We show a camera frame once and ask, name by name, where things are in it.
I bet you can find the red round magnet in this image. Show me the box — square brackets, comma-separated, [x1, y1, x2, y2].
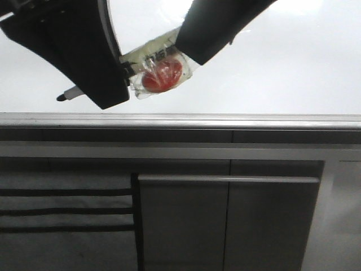
[130, 46, 197, 99]

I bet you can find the white whiteboard marker pen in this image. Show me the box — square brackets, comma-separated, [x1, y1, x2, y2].
[56, 27, 181, 102]

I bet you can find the grey aluminium whiteboard frame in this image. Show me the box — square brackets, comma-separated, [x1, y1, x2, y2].
[1, 112, 360, 131]

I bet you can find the grey cabinet with doors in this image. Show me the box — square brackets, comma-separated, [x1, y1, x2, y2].
[138, 160, 324, 270]

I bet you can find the grey drawer unit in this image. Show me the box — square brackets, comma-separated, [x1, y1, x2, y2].
[1, 173, 138, 270]

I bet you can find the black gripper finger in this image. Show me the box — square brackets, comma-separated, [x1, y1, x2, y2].
[175, 0, 274, 65]
[1, 1, 129, 110]

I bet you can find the white glossy whiteboard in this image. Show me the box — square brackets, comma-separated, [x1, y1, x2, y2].
[1, 1, 360, 115]

